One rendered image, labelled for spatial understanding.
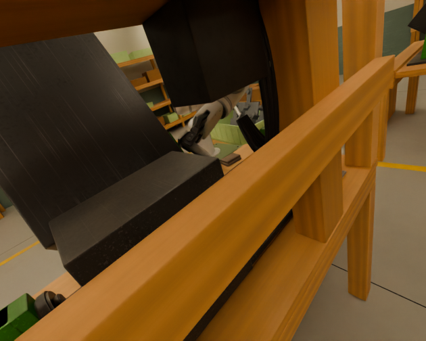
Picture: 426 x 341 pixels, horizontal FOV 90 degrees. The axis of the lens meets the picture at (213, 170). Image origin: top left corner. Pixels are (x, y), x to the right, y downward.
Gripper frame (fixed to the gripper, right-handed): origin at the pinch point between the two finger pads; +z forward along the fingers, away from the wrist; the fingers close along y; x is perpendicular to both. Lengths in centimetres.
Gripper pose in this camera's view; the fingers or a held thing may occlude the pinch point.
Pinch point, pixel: (189, 142)
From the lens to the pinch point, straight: 65.6
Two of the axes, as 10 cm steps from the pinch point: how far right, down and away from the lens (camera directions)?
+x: 8.4, 5.3, -1.1
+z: -5.3, 7.5, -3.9
